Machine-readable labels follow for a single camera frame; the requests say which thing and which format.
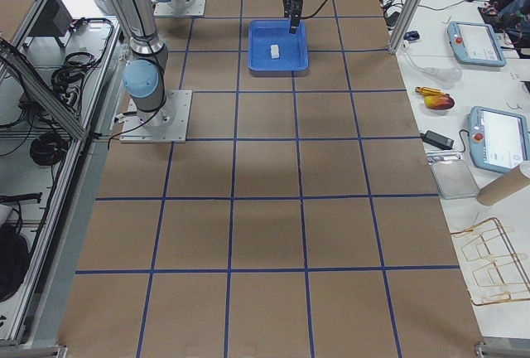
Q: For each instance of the near teach pendant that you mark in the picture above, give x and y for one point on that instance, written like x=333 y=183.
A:
x=499 y=140

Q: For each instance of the blue plastic tray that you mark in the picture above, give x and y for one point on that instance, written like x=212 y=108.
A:
x=293 y=55

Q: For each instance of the black power adapter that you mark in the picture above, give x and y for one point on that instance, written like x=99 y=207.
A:
x=437 y=140

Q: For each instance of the far teach pendant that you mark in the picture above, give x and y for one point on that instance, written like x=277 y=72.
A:
x=475 y=44

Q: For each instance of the gold wire rack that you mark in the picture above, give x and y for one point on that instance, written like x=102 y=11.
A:
x=494 y=271

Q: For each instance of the cardboard tube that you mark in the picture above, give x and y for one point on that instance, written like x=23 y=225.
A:
x=509 y=183

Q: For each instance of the red yellow mango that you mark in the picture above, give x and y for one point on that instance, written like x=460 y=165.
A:
x=438 y=102

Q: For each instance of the blue black small device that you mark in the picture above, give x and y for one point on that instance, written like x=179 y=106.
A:
x=412 y=36

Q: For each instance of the white light bulb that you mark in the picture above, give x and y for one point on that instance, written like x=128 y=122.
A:
x=446 y=75

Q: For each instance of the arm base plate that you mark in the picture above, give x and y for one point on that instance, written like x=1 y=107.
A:
x=168 y=125
x=179 y=8

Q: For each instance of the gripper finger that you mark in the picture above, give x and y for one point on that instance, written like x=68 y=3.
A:
x=286 y=8
x=295 y=11

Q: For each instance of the teach pendant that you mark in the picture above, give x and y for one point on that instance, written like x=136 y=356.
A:
x=475 y=44
x=499 y=140

